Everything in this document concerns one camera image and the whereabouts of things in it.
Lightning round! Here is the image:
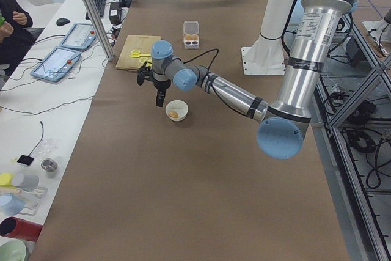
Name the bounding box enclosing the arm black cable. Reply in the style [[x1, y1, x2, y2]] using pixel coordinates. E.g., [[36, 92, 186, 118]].
[[185, 48, 254, 115]]

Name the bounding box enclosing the red cylinder bottle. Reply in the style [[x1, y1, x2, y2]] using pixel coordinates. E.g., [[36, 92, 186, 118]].
[[1, 216, 43, 242]]

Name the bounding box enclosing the teach pendant near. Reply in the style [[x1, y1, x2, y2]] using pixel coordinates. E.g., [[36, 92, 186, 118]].
[[30, 46, 81, 83]]

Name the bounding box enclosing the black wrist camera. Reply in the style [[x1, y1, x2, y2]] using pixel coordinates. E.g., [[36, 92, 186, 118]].
[[136, 61, 154, 86]]

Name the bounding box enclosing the person in black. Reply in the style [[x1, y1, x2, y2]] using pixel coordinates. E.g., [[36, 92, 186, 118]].
[[1, 0, 35, 76]]

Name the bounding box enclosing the grey cup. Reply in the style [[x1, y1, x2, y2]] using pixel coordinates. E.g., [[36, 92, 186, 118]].
[[11, 173, 39, 191]]

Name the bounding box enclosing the lemon slice by knife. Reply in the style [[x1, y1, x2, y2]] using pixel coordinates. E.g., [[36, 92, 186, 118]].
[[130, 49, 141, 57]]

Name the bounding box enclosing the white pillar mount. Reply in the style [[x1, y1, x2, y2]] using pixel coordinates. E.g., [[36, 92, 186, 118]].
[[241, 0, 294, 75]]

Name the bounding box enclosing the light blue cup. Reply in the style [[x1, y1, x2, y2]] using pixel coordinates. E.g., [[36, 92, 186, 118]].
[[0, 193, 25, 216]]

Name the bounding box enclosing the black keyboard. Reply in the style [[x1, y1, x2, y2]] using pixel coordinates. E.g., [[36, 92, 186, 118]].
[[93, 0, 106, 18]]

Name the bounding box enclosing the clear plastic egg box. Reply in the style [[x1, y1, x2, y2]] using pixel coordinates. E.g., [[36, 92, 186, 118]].
[[183, 20, 200, 50]]

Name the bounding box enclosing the aluminium frame post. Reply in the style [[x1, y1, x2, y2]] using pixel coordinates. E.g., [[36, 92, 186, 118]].
[[82, 0, 114, 61]]

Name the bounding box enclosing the wooden cutting board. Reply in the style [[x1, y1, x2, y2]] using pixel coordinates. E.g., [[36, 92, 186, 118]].
[[115, 35, 161, 70]]

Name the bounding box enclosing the yellow cup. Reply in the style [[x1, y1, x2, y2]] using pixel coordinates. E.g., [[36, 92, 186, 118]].
[[0, 173, 13, 186]]

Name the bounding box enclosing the teach pendant far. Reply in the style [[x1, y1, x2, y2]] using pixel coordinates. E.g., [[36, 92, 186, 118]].
[[59, 23, 97, 50]]

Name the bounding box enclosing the black computer mouse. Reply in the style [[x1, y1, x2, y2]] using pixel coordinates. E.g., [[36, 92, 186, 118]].
[[56, 18, 70, 26]]

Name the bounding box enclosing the white bowl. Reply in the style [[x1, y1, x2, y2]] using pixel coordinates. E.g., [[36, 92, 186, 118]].
[[165, 100, 189, 122]]

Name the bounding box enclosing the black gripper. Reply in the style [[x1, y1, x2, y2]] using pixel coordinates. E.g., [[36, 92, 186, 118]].
[[153, 79, 171, 107]]

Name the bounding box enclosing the black power adapter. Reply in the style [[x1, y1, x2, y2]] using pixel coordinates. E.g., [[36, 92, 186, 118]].
[[109, 2, 122, 25]]

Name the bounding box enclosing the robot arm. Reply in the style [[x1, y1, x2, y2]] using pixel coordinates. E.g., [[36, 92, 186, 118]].
[[152, 0, 357, 160]]

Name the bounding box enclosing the green bowl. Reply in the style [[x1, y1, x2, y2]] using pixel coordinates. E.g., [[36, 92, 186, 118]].
[[1, 240, 29, 261]]

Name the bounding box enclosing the small black square pad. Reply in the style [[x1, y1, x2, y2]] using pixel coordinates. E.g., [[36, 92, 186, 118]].
[[17, 155, 34, 166]]

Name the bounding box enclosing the teach pendant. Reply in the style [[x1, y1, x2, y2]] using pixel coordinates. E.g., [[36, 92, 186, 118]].
[[30, 46, 81, 83], [59, 23, 97, 50]]

